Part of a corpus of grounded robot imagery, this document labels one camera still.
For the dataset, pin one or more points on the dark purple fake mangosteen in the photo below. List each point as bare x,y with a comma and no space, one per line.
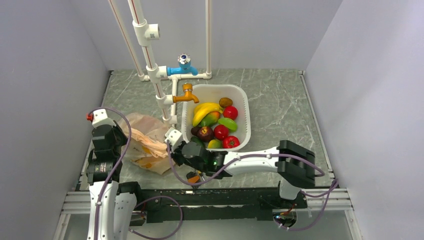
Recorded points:
205,134

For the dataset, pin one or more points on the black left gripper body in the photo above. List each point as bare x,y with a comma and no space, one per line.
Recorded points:
121,139

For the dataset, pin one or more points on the white PVC pipe frame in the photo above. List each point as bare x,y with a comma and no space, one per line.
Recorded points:
165,87

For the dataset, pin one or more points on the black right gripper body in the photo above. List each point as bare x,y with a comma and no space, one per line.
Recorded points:
179,159

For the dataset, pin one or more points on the red fake apple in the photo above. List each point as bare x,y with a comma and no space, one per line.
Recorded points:
230,112

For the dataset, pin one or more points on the green orange fake mango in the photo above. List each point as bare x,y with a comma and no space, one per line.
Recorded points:
210,119

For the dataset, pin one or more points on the blue faucet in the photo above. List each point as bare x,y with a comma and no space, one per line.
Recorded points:
184,62

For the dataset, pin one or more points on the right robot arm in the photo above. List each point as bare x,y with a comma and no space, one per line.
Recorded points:
294,163

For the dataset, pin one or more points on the yellow green small mango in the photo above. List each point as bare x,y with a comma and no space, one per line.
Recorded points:
214,144

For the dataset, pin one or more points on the green fake lime slice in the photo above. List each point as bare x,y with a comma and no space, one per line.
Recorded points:
228,123

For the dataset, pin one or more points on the orange black brush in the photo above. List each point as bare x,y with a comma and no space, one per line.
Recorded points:
194,177

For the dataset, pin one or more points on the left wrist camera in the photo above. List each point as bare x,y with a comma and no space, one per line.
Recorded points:
99,118

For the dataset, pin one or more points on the yellow fake banana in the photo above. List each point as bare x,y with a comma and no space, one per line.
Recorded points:
203,109

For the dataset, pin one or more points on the orange faucet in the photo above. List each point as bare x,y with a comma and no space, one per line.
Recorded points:
187,95

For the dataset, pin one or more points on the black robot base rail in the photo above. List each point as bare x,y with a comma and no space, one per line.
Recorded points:
167,199

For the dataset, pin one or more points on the red fake tomato centre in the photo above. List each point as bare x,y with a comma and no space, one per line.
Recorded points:
221,132

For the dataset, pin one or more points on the dark green fake avocado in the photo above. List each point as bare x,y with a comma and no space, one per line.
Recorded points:
197,141

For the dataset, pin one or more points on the red fake tomato front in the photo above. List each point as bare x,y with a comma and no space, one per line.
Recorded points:
230,142

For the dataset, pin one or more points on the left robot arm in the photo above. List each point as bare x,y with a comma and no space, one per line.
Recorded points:
111,202

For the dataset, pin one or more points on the peach plastic bag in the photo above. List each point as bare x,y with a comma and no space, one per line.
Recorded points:
147,148

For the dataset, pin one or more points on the brown fake kiwi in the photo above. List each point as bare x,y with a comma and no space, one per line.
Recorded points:
225,102

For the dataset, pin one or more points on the red fake tomato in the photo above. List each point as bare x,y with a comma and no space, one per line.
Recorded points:
221,132
230,142

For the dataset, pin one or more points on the white plastic basin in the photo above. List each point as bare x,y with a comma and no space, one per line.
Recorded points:
212,93

